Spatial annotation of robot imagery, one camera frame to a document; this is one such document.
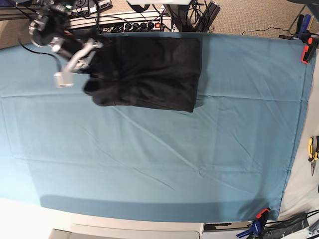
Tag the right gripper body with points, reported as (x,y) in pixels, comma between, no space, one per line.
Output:
(78,55)

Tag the black T-shirt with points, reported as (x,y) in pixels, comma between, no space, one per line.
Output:
(148,72)

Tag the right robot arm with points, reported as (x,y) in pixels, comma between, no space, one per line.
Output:
(51,22)

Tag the white power strip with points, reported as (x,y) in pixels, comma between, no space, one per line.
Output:
(159,23)

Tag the teal table cloth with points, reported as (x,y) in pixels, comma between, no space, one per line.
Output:
(224,162)

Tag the blue clamp top right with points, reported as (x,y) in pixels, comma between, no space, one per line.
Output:
(302,30)

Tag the blue clamp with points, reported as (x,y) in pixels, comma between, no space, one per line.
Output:
(302,30)
(257,227)

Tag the orange black clamp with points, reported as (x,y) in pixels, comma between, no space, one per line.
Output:
(311,44)

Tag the blue clamp bottom right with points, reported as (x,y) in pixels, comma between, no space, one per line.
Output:
(257,227)

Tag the black bag bottom right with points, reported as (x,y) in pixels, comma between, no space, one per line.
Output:
(287,227)

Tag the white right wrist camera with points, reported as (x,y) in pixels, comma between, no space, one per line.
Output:
(63,79)

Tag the yellow handled pliers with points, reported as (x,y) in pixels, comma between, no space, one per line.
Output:
(313,151)

